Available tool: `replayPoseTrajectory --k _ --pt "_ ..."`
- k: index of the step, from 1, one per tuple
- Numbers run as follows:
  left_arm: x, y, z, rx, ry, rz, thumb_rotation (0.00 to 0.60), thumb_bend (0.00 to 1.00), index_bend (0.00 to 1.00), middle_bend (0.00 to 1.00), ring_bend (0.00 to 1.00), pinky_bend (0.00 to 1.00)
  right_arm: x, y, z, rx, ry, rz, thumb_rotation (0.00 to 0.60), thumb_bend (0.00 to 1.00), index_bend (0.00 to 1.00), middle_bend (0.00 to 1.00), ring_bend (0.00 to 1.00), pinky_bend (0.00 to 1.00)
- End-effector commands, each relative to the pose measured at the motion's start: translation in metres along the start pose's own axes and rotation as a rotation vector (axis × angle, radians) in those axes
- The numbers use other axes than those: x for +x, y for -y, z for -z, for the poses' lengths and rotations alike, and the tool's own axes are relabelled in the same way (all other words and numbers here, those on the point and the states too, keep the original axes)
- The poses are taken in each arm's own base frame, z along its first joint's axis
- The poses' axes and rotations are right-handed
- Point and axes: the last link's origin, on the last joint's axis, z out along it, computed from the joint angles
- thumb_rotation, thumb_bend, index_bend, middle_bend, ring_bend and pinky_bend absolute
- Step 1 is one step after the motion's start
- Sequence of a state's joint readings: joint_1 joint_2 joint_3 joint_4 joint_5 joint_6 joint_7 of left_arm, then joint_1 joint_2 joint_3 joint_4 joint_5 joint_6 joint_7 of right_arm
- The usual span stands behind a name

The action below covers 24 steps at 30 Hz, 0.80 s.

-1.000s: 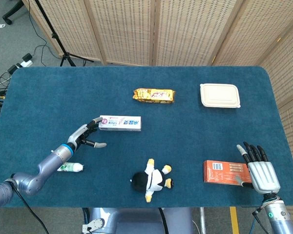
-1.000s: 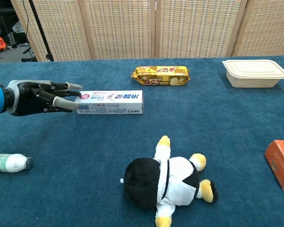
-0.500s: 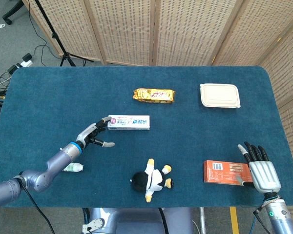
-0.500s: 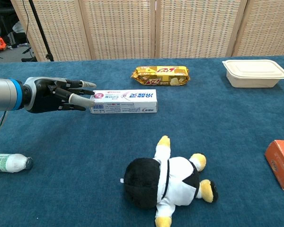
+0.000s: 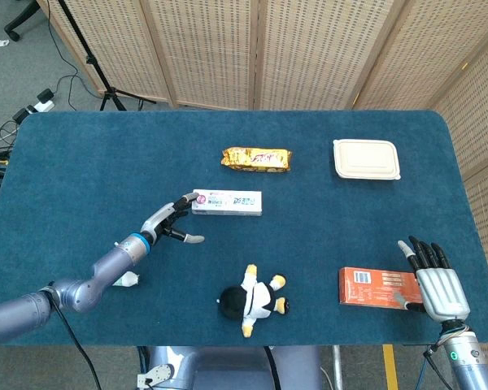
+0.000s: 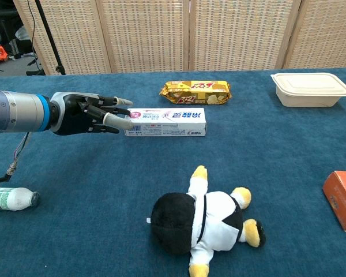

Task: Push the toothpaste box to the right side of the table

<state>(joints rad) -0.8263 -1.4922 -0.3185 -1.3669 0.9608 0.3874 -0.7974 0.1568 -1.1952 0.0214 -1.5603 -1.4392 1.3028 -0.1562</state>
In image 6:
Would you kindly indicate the penguin plush toy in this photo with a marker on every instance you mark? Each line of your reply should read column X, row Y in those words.
column 207, row 222

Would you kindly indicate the blue felt table cover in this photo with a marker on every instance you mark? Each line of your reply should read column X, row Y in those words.
column 75, row 161

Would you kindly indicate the orange cardboard box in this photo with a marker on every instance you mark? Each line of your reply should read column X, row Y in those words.
column 341, row 199

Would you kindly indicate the black office chair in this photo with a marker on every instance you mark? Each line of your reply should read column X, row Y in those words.
column 3, row 13

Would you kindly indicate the white plastic bottle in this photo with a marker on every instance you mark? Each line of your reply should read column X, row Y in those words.
column 11, row 199

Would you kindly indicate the black tripod stand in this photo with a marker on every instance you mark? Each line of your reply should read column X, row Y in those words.
column 48, row 31

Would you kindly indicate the woven rattan folding screen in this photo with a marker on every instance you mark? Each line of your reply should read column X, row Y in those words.
column 150, row 34

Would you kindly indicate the golden biscuit packet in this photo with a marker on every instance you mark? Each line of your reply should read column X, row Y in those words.
column 196, row 92

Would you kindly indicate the white toothpaste box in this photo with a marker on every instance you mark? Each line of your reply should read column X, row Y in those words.
column 173, row 121

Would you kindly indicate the beige lidded food container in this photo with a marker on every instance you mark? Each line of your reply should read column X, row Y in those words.
column 308, row 89

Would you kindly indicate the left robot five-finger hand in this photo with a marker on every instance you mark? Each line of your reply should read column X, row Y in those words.
column 72, row 115

